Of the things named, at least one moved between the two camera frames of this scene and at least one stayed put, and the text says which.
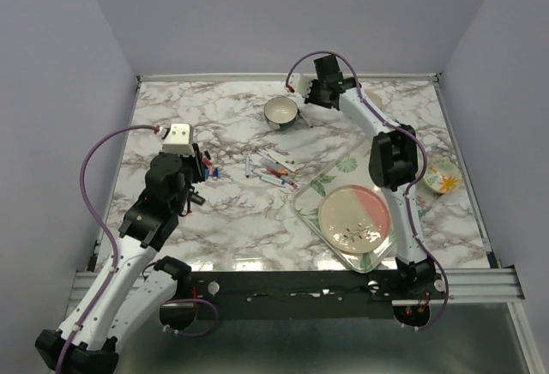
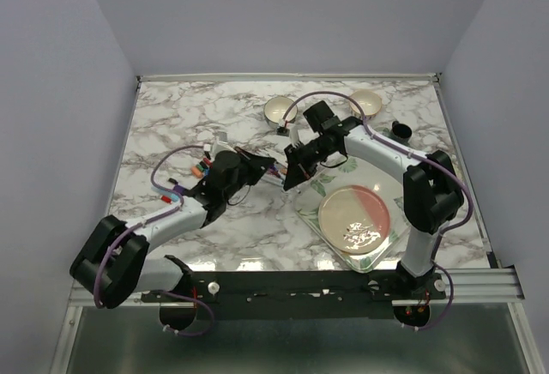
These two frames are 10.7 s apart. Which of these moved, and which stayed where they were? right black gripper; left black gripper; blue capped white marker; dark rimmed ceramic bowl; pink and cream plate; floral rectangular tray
Moved: right black gripper; left black gripper
Stayed: blue capped white marker; pink and cream plate; floral rectangular tray; dark rimmed ceramic bowl
